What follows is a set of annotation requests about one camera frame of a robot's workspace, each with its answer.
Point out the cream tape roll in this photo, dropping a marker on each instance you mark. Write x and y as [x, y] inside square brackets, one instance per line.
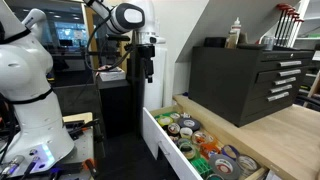
[181, 132]

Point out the white box pink lid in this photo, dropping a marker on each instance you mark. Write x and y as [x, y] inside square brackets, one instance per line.
[111, 75]

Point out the tan bottle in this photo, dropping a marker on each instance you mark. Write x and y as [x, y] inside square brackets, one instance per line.
[230, 40]

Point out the blue tape roll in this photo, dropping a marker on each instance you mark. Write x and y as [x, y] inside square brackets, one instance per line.
[226, 151]

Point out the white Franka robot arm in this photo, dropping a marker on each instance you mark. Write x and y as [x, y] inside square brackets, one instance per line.
[30, 100]

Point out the black tape roll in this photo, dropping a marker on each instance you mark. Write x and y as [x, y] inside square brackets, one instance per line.
[196, 125]

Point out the yellow-green tape roll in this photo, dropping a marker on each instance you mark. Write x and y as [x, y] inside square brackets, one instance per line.
[160, 121]

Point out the green plastic crate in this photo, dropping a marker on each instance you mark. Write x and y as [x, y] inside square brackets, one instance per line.
[201, 166]

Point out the clear packing tape roll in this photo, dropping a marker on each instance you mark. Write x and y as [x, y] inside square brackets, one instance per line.
[240, 165]

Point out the black office chair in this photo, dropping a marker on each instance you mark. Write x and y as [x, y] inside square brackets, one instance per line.
[310, 98]

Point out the robot mounting table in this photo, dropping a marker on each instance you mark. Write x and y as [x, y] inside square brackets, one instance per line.
[81, 146]

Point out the red-printed tape roll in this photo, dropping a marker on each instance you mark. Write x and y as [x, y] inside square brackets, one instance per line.
[173, 128]

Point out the small white tape roll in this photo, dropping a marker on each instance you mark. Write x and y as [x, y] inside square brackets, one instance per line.
[171, 115]

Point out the gray duct tape roll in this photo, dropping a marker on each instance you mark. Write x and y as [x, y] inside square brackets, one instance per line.
[233, 170]

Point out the white glue bottle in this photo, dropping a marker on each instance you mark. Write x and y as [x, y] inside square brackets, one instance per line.
[236, 27]

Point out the black connector plug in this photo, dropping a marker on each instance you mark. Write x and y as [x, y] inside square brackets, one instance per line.
[30, 165]

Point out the wooden door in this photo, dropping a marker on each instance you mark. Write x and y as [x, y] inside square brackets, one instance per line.
[90, 43]

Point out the white leaning panel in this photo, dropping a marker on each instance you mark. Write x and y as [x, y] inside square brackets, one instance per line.
[158, 80]

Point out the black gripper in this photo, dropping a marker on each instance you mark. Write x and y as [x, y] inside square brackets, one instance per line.
[148, 53]

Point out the white shelf unit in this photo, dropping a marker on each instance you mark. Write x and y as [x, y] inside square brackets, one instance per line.
[308, 23]

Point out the small gray tape roll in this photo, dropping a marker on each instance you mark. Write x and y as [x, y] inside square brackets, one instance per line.
[213, 176]

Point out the green tape roll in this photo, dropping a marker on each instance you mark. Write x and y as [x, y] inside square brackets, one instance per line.
[182, 150]

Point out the black bar clamp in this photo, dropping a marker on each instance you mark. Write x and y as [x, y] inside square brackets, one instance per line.
[80, 128]

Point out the white workbench drawer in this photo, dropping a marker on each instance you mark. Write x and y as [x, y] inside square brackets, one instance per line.
[150, 128]

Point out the orange tape roll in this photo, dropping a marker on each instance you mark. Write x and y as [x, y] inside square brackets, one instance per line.
[204, 151]

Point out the silver connector plug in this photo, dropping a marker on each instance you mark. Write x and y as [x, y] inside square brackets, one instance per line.
[11, 165]

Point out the black cabinet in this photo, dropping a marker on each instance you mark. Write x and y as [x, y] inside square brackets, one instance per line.
[115, 106]

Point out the black box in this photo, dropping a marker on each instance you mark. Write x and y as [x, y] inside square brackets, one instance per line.
[215, 42]

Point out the black metal tool chest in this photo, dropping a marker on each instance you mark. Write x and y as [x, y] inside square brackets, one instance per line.
[226, 86]

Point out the computer monitor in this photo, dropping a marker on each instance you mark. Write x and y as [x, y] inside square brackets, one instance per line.
[68, 33]

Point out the black stand pole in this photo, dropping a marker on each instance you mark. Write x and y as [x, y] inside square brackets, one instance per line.
[136, 100]

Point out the metal can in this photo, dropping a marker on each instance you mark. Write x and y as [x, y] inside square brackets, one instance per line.
[268, 42]

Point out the blue round object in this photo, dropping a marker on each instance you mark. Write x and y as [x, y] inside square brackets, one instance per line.
[185, 95]

